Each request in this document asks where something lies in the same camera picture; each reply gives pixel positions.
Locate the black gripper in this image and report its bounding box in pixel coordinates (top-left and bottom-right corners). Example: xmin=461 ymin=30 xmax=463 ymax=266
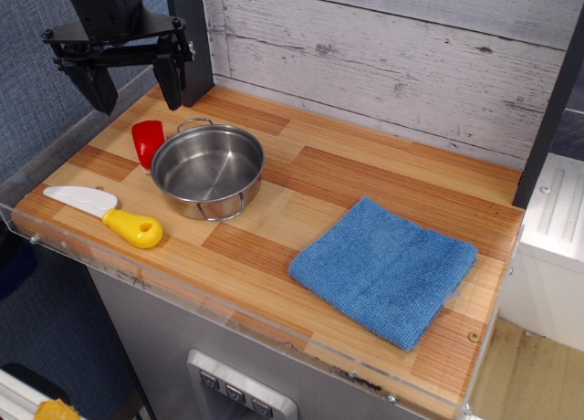
xmin=41 ymin=14 xmax=194 ymax=115

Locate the blue towel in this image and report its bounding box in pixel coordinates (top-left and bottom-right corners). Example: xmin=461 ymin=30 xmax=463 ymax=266
xmin=289 ymin=197 xmax=478 ymax=352

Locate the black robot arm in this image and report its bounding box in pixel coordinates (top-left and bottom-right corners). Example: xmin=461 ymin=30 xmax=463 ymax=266
xmin=42 ymin=0 xmax=194 ymax=115

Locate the red toy pepper piece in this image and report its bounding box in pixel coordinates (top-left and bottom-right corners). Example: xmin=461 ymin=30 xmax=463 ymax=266
xmin=131 ymin=121 xmax=166 ymax=173

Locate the stainless steel pot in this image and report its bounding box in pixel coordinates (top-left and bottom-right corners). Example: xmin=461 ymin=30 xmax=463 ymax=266
xmin=151 ymin=118 xmax=266 ymax=222

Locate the silver toy fridge cabinet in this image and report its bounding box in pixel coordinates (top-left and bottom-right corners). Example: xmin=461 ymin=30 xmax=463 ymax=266
xmin=89 ymin=268 xmax=414 ymax=419

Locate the silver dispenser button panel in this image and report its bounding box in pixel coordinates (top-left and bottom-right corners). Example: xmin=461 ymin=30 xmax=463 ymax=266
xmin=186 ymin=349 xmax=299 ymax=419

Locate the white side cabinet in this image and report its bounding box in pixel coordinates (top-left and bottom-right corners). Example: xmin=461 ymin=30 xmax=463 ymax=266
xmin=499 ymin=153 xmax=583 ymax=351

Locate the black left shelf post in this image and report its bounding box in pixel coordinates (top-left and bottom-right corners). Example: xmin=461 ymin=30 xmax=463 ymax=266
xmin=167 ymin=0 xmax=214 ymax=107

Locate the black shelf post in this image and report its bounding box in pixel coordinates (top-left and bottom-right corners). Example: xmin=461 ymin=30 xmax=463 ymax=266
xmin=167 ymin=0 xmax=214 ymax=107
xmin=513 ymin=10 xmax=583 ymax=208

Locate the yellow handled toy knife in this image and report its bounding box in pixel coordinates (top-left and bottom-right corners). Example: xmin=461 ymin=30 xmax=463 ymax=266
xmin=43 ymin=185 xmax=163 ymax=248

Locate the black right shelf post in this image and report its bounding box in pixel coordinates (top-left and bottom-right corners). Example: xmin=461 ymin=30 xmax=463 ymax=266
xmin=513 ymin=10 xmax=583 ymax=208

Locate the clear acrylic guard rail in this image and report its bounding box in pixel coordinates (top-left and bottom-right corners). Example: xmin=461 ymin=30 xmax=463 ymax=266
xmin=17 ymin=56 xmax=527 ymax=419

